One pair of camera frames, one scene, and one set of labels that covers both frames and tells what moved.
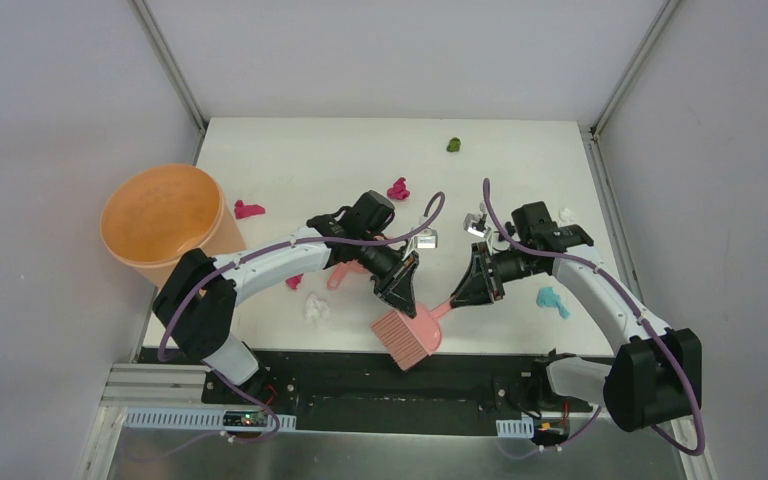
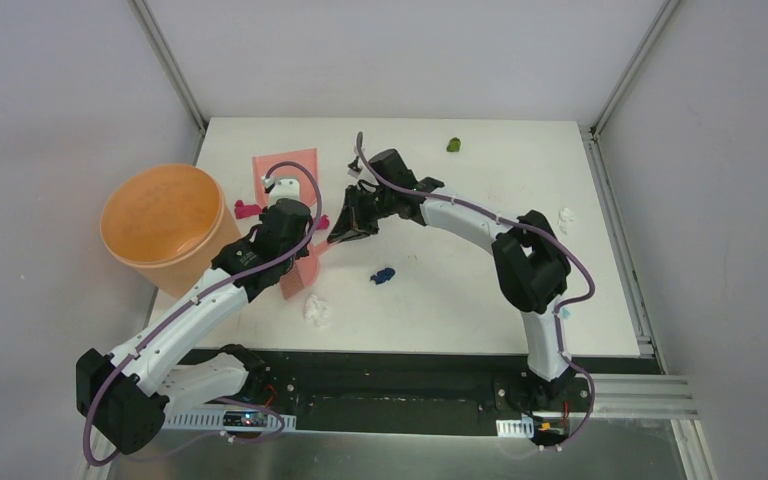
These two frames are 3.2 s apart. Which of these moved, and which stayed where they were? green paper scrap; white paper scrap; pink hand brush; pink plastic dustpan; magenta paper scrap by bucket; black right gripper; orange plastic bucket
Moved: black right gripper; pink hand brush; pink plastic dustpan
Stayed: green paper scrap; magenta paper scrap by bucket; white paper scrap; orange plastic bucket
